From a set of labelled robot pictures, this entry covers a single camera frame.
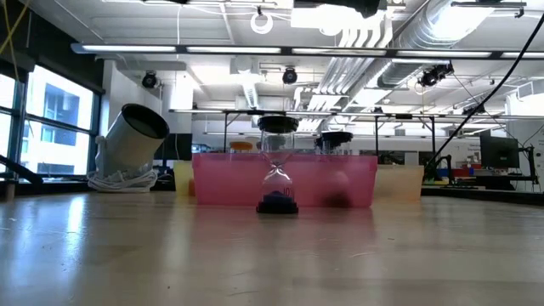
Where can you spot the white cylindrical spotlight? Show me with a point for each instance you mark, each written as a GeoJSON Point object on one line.
{"type": "Point", "coordinates": [127, 149]}

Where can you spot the silver ceiling ventilation duct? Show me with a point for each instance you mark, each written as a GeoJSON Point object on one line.
{"type": "Point", "coordinates": [404, 40]}

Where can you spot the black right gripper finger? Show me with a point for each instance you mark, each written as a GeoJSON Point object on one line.
{"type": "Point", "coordinates": [365, 6]}

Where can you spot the black background rig frame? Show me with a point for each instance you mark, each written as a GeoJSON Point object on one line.
{"type": "Point", "coordinates": [183, 111]}

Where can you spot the black background robot arm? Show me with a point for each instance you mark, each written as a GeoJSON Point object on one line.
{"type": "Point", "coordinates": [440, 163]}

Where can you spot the black background monitor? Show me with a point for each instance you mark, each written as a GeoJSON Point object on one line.
{"type": "Point", "coordinates": [499, 152]}

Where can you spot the black background desk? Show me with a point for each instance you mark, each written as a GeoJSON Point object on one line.
{"type": "Point", "coordinates": [484, 193]}

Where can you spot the large window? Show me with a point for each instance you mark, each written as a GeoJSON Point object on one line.
{"type": "Point", "coordinates": [55, 140]}

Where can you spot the black angled strut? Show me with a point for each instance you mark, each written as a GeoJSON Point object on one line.
{"type": "Point", "coordinates": [17, 169]}

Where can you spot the dark background screen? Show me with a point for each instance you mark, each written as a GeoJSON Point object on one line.
{"type": "Point", "coordinates": [180, 146]}

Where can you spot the pink plastic bin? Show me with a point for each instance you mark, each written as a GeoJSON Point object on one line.
{"type": "Point", "coordinates": [234, 178]}

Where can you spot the black-capped red sand hourglass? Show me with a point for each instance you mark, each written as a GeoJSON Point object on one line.
{"type": "Point", "coordinates": [336, 137]}

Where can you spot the black-capped blue sand hourglass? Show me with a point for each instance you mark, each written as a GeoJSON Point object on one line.
{"type": "Point", "coordinates": [277, 123]}

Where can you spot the yellow translucent bin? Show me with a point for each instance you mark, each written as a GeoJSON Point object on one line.
{"type": "Point", "coordinates": [183, 178]}

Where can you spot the overhead rig light bar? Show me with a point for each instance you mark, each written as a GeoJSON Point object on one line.
{"type": "Point", "coordinates": [234, 49]}

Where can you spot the black monitor stand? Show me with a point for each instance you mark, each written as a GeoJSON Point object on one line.
{"type": "Point", "coordinates": [531, 161]}

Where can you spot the black ceiling-mounted camera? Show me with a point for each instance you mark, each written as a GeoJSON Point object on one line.
{"type": "Point", "coordinates": [149, 80]}
{"type": "Point", "coordinates": [290, 75]}

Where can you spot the cream translucent bin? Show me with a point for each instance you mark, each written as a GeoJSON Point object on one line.
{"type": "Point", "coordinates": [399, 183]}

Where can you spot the black ceiling camera cluster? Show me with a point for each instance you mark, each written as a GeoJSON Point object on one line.
{"type": "Point", "coordinates": [431, 77]}

